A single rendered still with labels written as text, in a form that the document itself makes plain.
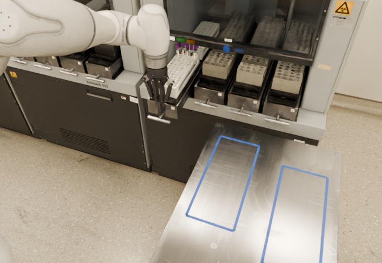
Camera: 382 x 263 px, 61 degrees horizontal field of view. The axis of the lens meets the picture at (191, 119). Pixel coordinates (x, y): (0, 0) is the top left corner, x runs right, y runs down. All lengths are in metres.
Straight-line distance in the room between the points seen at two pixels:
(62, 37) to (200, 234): 0.61
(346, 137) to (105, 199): 1.69
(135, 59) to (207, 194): 0.83
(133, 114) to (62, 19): 1.14
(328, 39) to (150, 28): 0.64
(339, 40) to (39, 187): 1.82
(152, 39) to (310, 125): 0.73
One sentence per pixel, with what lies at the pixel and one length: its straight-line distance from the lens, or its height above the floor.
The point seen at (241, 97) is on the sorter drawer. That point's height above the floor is 0.80.
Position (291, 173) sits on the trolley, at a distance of 1.10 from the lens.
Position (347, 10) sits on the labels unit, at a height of 1.19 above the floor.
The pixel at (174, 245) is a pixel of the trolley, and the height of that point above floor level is 0.82.
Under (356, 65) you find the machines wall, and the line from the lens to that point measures 2.64.
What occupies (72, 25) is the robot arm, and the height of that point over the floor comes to 1.39.
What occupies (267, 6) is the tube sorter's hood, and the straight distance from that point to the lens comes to 1.25.
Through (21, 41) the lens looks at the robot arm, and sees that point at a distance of 0.58.
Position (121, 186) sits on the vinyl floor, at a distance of 2.08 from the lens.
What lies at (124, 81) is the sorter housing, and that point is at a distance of 1.60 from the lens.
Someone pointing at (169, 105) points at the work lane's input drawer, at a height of 0.80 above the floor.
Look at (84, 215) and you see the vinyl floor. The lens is 2.02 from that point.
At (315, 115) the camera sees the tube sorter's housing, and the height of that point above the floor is 0.73.
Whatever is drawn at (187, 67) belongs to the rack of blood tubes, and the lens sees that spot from 1.42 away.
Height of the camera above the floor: 1.65
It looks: 42 degrees down
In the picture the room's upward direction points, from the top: straight up
